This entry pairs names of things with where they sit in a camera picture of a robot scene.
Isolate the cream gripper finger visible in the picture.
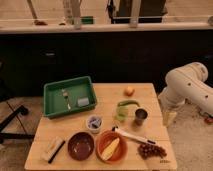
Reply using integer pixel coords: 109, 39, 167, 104
163, 111, 177, 126

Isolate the metal cup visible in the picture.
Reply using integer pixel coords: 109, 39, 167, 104
134, 108, 148, 126

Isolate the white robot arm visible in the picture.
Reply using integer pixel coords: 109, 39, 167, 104
158, 62, 213, 126

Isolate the fork in tray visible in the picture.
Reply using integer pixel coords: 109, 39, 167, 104
62, 89, 71, 110

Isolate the green plastic tray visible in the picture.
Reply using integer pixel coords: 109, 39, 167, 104
43, 76, 97, 118

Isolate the bunch of grapes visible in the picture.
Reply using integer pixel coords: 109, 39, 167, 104
138, 143, 167, 159

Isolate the green chili pepper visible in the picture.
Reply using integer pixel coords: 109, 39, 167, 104
117, 100, 140, 107

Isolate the orange fruit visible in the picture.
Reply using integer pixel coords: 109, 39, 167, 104
124, 86, 135, 96

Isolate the translucent green cup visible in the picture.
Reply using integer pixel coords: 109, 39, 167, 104
115, 106, 128, 122

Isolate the orange bowl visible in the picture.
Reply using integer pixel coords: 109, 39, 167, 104
96, 131, 128, 164

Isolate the yellow corn cob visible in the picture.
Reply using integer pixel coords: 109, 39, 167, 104
101, 138, 120, 161

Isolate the grey sponge block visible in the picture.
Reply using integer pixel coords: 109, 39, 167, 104
77, 97, 89, 107

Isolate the dark purple bowl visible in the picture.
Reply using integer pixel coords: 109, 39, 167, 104
68, 132, 95, 161

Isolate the white scrub brush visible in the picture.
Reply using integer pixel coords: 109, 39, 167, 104
41, 137, 65, 163

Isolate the black chair base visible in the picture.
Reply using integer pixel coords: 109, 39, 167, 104
0, 102, 34, 144

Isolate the white handled knife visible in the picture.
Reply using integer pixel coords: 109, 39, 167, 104
112, 126, 156, 145

